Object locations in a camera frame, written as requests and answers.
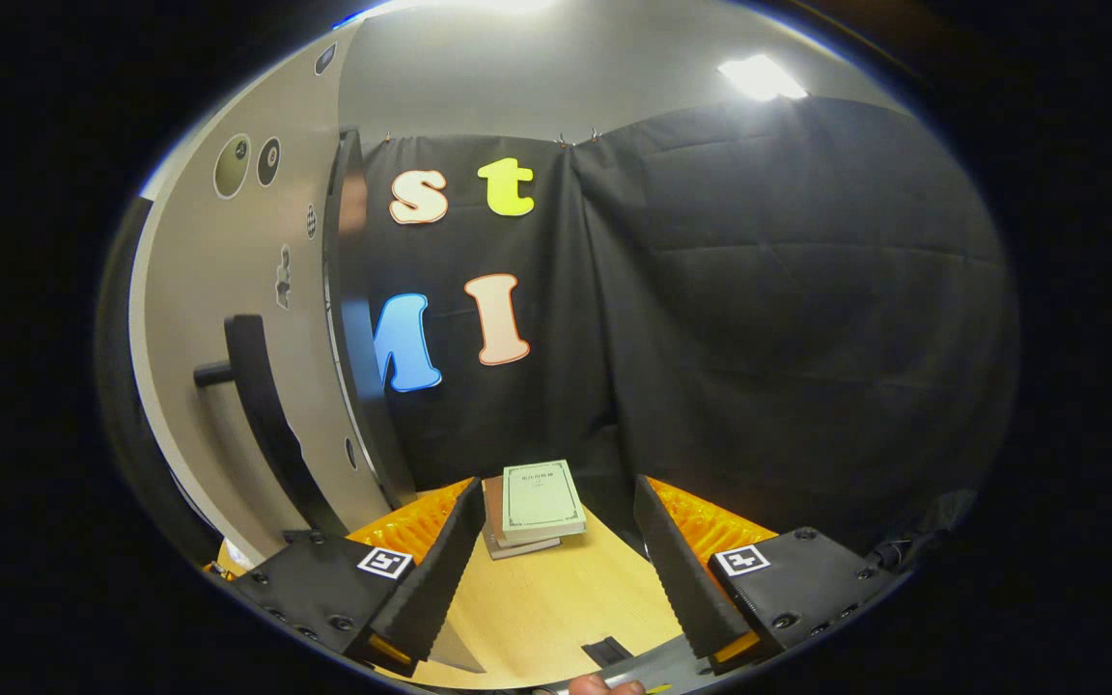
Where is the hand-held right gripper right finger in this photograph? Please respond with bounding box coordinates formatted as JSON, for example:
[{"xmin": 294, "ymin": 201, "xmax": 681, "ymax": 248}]
[{"xmin": 633, "ymin": 473, "xmax": 897, "ymax": 677}]

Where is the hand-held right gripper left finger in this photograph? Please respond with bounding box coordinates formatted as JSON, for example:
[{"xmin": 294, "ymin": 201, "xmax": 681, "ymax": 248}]
[{"xmin": 231, "ymin": 476, "xmax": 487, "ymax": 677}]

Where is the beige cabinet door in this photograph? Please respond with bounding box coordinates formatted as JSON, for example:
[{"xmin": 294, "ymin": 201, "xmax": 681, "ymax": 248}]
[{"xmin": 128, "ymin": 29, "xmax": 393, "ymax": 566}]

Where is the pale green book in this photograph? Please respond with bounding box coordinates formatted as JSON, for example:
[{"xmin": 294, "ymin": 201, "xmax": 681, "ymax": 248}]
[{"xmin": 501, "ymin": 459, "xmax": 588, "ymax": 542}]

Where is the black backdrop cloth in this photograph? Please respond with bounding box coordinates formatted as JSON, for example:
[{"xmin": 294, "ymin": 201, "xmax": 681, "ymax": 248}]
[{"xmin": 363, "ymin": 97, "xmax": 1020, "ymax": 561}]

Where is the small ceiling light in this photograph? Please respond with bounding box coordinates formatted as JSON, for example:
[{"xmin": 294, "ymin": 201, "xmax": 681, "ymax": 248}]
[{"xmin": 718, "ymin": 53, "xmax": 808, "ymax": 102}]

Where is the long ceiling light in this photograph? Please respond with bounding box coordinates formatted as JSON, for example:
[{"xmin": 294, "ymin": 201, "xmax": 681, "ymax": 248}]
[{"xmin": 363, "ymin": 0, "xmax": 557, "ymax": 15}]

